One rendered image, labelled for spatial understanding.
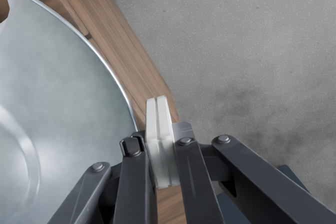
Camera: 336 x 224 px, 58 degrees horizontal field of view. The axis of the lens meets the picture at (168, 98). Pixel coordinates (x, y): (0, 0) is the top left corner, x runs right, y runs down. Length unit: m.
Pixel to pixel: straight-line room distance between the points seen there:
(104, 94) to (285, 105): 0.50
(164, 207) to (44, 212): 0.10
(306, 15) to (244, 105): 0.21
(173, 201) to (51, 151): 0.12
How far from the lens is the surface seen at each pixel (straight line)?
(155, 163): 0.16
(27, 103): 0.24
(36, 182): 0.27
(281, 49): 0.64
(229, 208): 0.69
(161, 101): 0.21
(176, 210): 0.29
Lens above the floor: 0.58
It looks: 72 degrees down
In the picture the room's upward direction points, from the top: 169 degrees clockwise
